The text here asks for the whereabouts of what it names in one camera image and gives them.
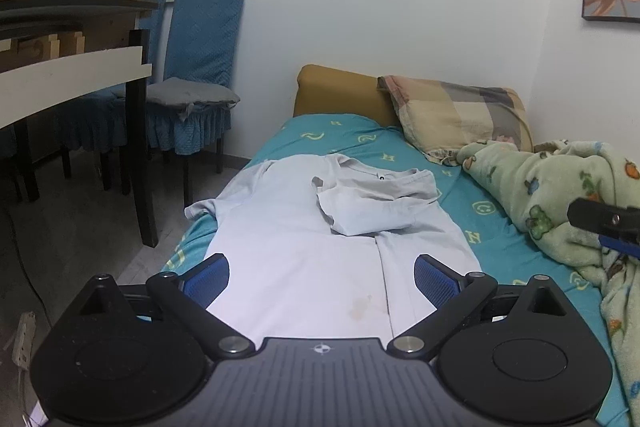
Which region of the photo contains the white t-shirt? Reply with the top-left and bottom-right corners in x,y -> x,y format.
184,153 -> 483,339

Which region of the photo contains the white power strip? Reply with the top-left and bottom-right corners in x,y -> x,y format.
10,310 -> 38,366

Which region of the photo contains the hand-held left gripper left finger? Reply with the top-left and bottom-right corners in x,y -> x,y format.
75,253 -> 256,361

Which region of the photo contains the plaid pillow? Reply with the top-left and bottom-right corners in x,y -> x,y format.
377,75 -> 535,166

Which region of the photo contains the blue covered chair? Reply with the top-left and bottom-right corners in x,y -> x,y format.
54,0 -> 167,194
145,0 -> 246,208

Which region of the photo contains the green printed blanket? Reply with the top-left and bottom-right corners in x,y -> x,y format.
457,138 -> 640,424

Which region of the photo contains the dark wooden table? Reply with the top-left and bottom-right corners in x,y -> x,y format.
0,0 -> 161,249

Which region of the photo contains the bed with teal sheet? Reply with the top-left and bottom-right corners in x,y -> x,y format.
160,113 -> 632,427

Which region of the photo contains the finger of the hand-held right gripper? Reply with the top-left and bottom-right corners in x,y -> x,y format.
567,198 -> 640,259

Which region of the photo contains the brown cushion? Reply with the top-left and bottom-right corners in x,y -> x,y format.
292,64 -> 402,128

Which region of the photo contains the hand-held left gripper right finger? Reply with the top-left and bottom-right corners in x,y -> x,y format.
386,253 -> 569,362

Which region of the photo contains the grey seat cushion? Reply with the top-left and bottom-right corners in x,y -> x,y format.
146,77 -> 241,122

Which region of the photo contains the dark floor cable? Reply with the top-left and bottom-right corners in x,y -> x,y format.
0,202 -> 52,325

